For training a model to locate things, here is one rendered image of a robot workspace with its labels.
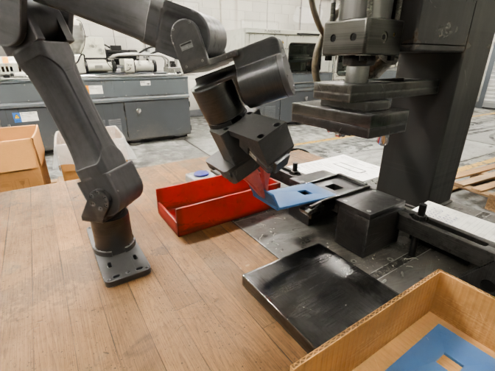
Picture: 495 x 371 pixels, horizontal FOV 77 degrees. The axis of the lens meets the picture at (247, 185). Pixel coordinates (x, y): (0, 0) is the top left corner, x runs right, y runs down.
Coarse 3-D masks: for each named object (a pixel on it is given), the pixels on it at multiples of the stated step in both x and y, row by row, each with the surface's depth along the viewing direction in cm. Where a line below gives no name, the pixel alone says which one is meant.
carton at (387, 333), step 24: (432, 288) 40; (456, 288) 38; (384, 312) 34; (408, 312) 38; (432, 312) 41; (456, 312) 39; (480, 312) 36; (336, 336) 30; (360, 336) 32; (384, 336) 36; (408, 336) 38; (480, 336) 37; (312, 360) 28; (336, 360) 31; (360, 360) 34; (384, 360) 35
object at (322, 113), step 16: (352, 64) 50; (368, 64) 50; (352, 80) 52; (368, 80) 59; (384, 80) 62; (400, 80) 65; (416, 80) 56; (432, 80) 59; (320, 96) 53; (336, 96) 50; (352, 96) 48; (368, 96) 50; (384, 96) 52; (400, 96) 55; (304, 112) 58; (320, 112) 55; (336, 112) 52; (352, 112) 49; (368, 112) 49; (384, 112) 49; (400, 112) 50; (336, 128) 52; (352, 128) 50; (368, 128) 47; (384, 128) 49; (400, 128) 52; (384, 144) 55
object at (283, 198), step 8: (304, 184) 61; (312, 184) 61; (264, 192) 50; (272, 192) 56; (280, 192) 56; (288, 192) 56; (296, 192) 57; (312, 192) 57; (320, 192) 57; (328, 192) 58; (264, 200) 52; (272, 200) 49; (280, 200) 53; (288, 200) 53; (296, 200) 53; (304, 200) 53; (312, 200) 54; (280, 208) 50
